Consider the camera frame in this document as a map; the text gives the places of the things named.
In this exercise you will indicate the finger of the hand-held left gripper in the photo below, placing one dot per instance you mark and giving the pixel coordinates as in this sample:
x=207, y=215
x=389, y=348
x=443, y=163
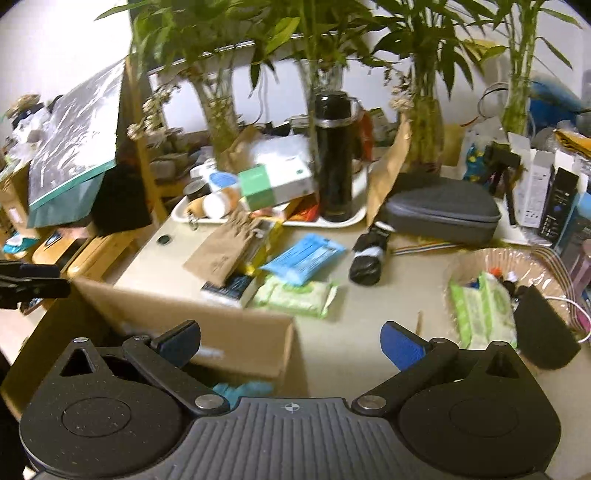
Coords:
x=41, y=286

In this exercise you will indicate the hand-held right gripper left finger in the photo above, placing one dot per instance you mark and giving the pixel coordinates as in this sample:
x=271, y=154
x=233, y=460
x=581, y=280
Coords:
x=178, y=344

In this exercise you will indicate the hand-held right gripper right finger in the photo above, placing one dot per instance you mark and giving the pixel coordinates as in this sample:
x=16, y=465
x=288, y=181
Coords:
x=399, y=346

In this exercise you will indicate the black tissue pack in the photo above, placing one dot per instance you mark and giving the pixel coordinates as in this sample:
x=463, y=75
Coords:
x=231, y=288

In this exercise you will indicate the green wet wipes pack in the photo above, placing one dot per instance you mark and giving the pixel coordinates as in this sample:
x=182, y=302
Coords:
x=482, y=309
x=293, y=295

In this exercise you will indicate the bag of markers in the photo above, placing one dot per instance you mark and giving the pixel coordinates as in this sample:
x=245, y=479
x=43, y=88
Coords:
x=475, y=263

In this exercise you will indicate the blue wet wipes pack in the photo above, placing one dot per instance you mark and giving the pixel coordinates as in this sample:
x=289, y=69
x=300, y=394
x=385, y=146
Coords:
x=304, y=256

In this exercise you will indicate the yellow wet wipes pack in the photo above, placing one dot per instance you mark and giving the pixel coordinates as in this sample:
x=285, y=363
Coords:
x=265, y=240

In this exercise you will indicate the brown cardboard box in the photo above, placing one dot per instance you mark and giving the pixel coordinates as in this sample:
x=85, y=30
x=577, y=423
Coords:
x=207, y=327

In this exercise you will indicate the teal cloth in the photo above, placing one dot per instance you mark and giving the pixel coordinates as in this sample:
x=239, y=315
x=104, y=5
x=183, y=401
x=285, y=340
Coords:
x=242, y=390

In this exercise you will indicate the black folded umbrella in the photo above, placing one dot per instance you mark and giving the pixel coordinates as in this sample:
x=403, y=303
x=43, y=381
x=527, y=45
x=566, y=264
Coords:
x=369, y=258

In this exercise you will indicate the brown paper pouch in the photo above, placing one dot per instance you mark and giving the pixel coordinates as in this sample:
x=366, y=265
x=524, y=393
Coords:
x=221, y=251

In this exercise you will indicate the tan pouch with carabiner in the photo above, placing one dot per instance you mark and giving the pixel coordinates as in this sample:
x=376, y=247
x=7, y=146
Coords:
x=196, y=207

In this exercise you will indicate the white plastic tray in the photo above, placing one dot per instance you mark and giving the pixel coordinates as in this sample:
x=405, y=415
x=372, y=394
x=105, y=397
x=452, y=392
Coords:
x=323, y=224

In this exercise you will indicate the grey hard case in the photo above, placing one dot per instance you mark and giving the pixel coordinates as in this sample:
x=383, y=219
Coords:
x=443, y=207

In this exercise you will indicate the black pouch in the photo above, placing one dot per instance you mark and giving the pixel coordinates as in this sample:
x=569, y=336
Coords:
x=545, y=327

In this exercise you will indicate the black tape roll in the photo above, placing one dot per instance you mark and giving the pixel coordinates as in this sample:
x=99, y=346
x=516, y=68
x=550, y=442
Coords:
x=196, y=188

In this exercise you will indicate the red snack packet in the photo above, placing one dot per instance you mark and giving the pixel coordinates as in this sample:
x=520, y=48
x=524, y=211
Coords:
x=307, y=213

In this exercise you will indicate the white bottle with blue label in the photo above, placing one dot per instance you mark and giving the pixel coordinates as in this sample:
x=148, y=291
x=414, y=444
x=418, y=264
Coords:
x=221, y=179

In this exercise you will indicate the brown paper bag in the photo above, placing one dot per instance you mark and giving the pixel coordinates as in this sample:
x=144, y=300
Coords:
x=390, y=175

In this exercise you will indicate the wooden chair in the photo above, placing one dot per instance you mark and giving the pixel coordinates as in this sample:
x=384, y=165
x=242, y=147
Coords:
x=138, y=138

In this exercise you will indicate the green and white box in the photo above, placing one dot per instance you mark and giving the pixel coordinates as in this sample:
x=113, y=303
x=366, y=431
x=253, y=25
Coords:
x=277, y=184

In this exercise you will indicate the black thermos bottle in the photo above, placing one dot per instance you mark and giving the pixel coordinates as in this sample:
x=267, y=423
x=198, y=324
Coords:
x=334, y=161

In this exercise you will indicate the brown paper sheet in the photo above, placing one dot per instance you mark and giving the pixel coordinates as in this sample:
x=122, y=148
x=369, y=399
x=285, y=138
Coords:
x=240, y=147

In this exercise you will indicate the white carton box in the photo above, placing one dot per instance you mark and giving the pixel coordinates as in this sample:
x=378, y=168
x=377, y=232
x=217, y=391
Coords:
x=535, y=189

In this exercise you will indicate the white dried flowers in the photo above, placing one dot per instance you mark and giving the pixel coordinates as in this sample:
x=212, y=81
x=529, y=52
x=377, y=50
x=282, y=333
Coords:
x=154, y=106

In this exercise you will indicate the black carton box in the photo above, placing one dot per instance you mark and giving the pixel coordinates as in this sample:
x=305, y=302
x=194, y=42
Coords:
x=558, y=203

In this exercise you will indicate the blue carton box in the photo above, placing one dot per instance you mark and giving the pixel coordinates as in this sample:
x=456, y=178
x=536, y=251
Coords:
x=579, y=226

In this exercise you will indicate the white wrapped tissue pack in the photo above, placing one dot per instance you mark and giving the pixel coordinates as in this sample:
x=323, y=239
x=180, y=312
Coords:
x=281, y=150

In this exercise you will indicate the lucky bamboo in glass vase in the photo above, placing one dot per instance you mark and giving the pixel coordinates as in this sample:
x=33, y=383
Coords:
x=425, y=124
x=217, y=115
x=323, y=74
x=519, y=92

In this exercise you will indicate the dried flower sprig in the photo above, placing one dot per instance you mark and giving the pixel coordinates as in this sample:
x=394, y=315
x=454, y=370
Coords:
x=400, y=99

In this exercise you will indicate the yellow striped packet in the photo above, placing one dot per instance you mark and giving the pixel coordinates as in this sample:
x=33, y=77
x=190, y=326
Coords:
x=575, y=143

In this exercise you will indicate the blue bag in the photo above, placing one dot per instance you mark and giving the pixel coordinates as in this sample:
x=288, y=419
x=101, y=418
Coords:
x=554, y=106

